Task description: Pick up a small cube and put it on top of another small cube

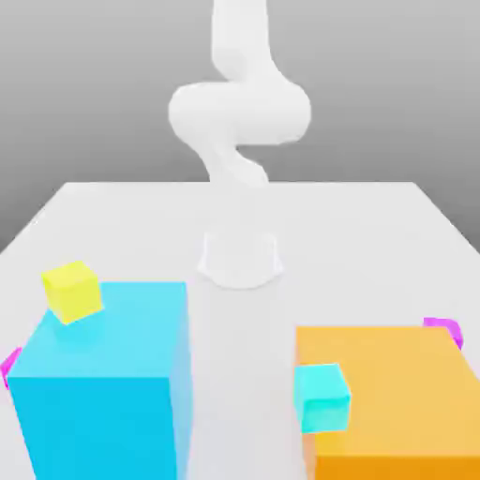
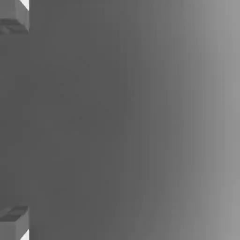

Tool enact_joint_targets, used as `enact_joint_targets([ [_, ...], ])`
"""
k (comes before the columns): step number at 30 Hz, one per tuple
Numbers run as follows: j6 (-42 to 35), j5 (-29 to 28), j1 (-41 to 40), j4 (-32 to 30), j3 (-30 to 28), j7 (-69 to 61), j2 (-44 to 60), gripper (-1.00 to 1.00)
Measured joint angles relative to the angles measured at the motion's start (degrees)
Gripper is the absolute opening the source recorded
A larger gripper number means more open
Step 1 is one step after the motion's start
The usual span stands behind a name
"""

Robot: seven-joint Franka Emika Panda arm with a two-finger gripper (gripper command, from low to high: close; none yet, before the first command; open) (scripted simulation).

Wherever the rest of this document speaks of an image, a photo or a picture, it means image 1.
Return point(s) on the large blue box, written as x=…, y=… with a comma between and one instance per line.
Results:
x=101, y=393

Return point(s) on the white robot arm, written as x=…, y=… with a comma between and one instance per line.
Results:
x=240, y=112

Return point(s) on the small cyan cube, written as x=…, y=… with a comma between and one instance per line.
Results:
x=322, y=397

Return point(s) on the small yellow cube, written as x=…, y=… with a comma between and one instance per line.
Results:
x=72, y=292

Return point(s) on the large orange box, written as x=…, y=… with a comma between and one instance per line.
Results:
x=405, y=397

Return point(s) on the small magenta cube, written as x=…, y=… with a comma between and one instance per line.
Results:
x=8, y=365
x=448, y=327

